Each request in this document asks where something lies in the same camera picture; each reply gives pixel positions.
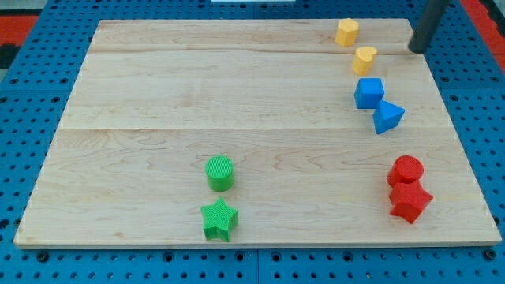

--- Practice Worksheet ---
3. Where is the red cylinder block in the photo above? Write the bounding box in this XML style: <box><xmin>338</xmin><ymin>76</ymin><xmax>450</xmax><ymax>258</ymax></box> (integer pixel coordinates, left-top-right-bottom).
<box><xmin>387</xmin><ymin>155</ymin><xmax>425</xmax><ymax>187</ymax></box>

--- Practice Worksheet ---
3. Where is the yellow heart block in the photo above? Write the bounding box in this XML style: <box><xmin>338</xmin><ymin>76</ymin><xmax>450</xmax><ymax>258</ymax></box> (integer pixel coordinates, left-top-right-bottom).
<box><xmin>352</xmin><ymin>47</ymin><xmax>378</xmax><ymax>77</ymax></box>

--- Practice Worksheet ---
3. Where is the light wooden board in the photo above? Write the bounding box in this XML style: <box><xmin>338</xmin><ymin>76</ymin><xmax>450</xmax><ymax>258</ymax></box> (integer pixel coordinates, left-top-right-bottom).
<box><xmin>14</xmin><ymin>19</ymin><xmax>501</xmax><ymax>249</ymax></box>

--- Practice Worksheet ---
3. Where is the red star block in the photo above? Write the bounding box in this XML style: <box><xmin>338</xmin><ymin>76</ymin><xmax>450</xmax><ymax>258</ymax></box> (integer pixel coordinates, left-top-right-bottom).
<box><xmin>389</xmin><ymin>181</ymin><xmax>433</xmax><ymax>224</ymax></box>

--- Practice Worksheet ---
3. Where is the green cylinder block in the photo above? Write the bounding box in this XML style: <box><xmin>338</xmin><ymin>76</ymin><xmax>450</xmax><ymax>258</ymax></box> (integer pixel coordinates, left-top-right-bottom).
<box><xmin>204</xmin><ymin>155</ymin><xmax>234</xmax><ymax>192</ymax></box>

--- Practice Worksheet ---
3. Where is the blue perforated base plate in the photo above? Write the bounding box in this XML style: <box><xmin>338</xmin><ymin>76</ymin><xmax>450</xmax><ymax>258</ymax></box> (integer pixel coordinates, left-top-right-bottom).
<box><xmin>1</xmin><ymin>0</ymin><xmax>504</xmax><ymax>283</ymax></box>

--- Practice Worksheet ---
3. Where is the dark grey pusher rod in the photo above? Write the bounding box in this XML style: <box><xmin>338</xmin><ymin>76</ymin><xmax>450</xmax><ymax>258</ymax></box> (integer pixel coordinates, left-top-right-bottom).
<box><xmin>408</xmin><ymin>0</ymin><xmax>450</xmax><ymax>54</ymax></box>

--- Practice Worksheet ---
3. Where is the yellow hexagon block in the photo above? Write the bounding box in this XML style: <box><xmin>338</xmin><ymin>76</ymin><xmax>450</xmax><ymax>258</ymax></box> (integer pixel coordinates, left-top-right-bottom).
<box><xmin>335</xmin><ymin>18</ymin><xmax>360</xmax><ymax>47</ymax></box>

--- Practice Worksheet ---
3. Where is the blue cube block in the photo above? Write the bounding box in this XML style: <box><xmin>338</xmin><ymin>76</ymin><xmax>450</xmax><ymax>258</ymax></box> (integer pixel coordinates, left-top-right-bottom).
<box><xmin>354</xmin><ymin>77</ymin><xmax>384</xmax><ymax>109</ymax></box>

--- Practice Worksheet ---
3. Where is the blue triangle block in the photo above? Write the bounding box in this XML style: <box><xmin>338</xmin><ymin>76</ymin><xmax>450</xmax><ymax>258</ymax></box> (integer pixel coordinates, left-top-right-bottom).
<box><xmin>372</xmin><ymin>100</ymin><xmax>406</xmax><ymax>134</ymax></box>

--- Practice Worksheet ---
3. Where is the green star block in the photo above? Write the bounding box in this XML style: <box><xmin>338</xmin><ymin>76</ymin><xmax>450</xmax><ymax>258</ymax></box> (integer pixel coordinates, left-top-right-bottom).
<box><xmin>200</xmin><ymin>197</ymin><xmax>238</xmax><ymax>242</ymax></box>

